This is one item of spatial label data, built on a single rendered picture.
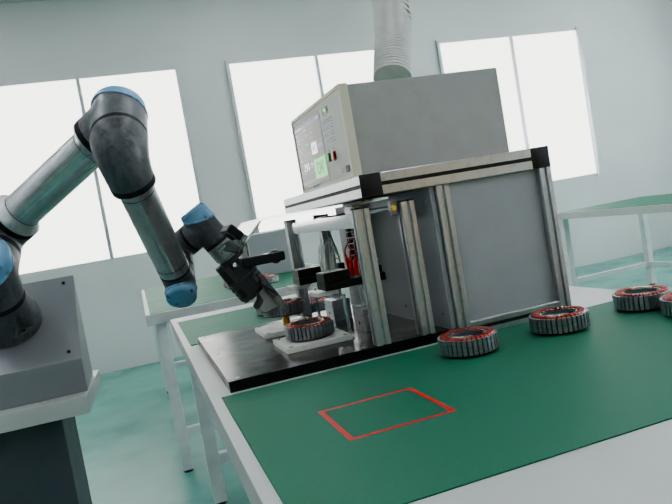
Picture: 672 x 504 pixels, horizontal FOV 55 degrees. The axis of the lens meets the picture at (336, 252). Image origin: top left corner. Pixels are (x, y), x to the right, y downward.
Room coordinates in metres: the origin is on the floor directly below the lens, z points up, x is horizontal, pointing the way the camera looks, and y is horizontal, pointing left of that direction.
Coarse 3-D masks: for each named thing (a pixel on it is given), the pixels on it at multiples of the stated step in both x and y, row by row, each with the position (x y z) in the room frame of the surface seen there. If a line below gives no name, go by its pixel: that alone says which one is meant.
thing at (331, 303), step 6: (324, 300) 1.77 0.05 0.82; (330, 300) 1.72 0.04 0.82; (336, 300) 1.71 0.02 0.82; (342, 300) 1.71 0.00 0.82; (348, 300) 1.72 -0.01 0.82; (330, 306) 1.72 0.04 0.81; (336, 306) 1.71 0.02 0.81; (342, 306) 1.71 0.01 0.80; (348, 306) 1.72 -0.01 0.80; (330, 312) 1.73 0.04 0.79; (336, 312) 1.70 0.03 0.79; (342, 312) 1.71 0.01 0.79; (348, 312) 1.71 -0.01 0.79; (336, 318) 1.70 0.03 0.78; (342, 318) 1.71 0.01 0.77
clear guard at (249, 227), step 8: (368, 200) 1.34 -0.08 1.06; (376, 200) 1.34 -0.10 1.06; (320, 208) 1.31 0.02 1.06; (328, 208) 1.31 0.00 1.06; (336, 208) 1.51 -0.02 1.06; (272, 216) 1.28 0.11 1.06; (280, 216) 1.28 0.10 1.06; (288, 216) 1.42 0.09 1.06; (240, 224) 1.50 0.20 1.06; (248, 224) 1.37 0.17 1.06; (256, 224) 1.27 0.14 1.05; (248, 232) 1.29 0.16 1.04; (240, 240) 1.32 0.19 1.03; (224, 248) 1.47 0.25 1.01; (232, 248) 1.35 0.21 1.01; (240, 248) 1.26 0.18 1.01
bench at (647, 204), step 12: (600, 204) 5.41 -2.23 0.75; (612, 204) 5.11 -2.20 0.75; (624, 204) 4.85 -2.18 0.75; (636, 204) 4.61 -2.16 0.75; (648, 204) 4.40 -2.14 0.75; (660, 204) 4.22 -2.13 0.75; (564, 216) 5.15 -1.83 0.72; (576, 216) 5.01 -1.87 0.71; (588, 216) 4.88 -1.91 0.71; (600, 216) 4.75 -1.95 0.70; (564, 228) 5.23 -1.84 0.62; (648, 228) 5.47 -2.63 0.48; (564, 240) 5.25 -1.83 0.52; (648, 240) 5.46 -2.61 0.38; (564, 252) 5.27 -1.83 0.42; (648, 252) 5.46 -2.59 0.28; (636, 264) 5.43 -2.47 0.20; (648, 264) 5.46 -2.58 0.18; (660, 264) 5.35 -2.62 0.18; (576, 276) 5.24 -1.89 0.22; (588, 276) 5.28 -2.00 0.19; (600, 276) 5.31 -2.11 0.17; (648, 276) 5.49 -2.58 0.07
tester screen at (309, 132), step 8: (312, 120) 1.63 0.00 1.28; (304, 128) 1.71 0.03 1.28; (312, 128) 1.64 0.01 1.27; (320, 128) 1.58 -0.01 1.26; (296, 136) 1.79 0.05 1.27; (304, 136) 1.72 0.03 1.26; (312, 136) 1.65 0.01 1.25; (320, 136) 1.59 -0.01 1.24; (304, 144) 1.73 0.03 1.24; (304, 152) 1.74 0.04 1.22; (320, 152) 1.61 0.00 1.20; (304, 160) 1.76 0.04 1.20; (312, 160) 1.69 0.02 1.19; (312, 168) 1.70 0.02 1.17; (328, 176) 1.58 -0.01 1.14; (304, 184) 1.80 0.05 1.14
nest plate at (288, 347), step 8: (336, 328) 1.52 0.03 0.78; (328, 336) 1.44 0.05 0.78; (336, 336) 1.42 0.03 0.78; (344, 336) 1.42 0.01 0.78; (352, 336) 1.42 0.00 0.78; (280, 344) 1.44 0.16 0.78; (288, 344) 1.43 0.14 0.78; (296, 344) 1.41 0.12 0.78; (304, 344) 1.40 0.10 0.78; (312, 344) 1.40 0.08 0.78; (320, 344) 1.40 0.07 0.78; (328, 344) 1.41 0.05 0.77; (288, 352) 1.38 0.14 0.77
